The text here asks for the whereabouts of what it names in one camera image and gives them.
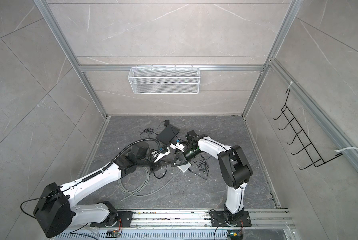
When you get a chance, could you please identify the grey cable bundle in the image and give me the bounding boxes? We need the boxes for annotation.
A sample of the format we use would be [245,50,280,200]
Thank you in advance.
[117,166,183,202]

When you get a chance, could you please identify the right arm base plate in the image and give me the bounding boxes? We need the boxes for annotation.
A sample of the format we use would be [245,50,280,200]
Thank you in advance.
[209,210,252,227]

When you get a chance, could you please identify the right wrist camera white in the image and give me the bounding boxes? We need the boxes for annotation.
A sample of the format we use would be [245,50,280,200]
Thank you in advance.
[170,142,186,152]

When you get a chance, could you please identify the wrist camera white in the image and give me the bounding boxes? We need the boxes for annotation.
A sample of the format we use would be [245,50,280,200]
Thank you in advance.
[151,147,171,163]
[170,142,186,152]

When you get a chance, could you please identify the black power adapter with cord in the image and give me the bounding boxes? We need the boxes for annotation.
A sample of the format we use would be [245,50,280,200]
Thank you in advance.
[138,120,170,135]

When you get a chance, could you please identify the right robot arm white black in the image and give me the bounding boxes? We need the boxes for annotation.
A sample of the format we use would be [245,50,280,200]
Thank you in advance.
[168,131,253,225]

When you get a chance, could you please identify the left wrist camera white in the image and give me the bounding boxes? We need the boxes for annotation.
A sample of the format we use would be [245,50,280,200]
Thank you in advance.
[151,147,171,163]

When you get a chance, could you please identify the black wire hook rack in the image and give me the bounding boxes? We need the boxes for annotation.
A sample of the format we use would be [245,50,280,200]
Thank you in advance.
[273,89,343,170]

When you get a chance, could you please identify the aluminium frame rail front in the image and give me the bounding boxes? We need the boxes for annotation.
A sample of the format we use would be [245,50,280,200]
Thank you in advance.
[45,208,297,232]

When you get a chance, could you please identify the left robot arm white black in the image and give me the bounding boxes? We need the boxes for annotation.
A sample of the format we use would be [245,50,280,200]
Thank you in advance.
[31,139,171,238]

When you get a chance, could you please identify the white wire mesh basket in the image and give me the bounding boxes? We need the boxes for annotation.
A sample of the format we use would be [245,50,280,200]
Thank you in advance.
[128,67,201,95]

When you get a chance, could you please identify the dark grey network switch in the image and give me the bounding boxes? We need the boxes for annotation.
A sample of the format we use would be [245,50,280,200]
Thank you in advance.
[156,125,181,146]

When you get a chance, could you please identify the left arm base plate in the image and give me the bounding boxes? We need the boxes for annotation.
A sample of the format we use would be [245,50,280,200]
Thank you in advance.
[90,211,133,228]

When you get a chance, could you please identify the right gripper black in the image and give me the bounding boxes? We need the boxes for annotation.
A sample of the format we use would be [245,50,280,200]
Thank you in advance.
[171,147,201,167]

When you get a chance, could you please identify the white rectangular box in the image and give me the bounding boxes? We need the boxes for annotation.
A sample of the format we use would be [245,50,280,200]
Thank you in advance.
[178,163,192,173]

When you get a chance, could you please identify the small black cable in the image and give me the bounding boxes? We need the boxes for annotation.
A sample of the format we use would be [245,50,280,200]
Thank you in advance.
[153,164,168,180]

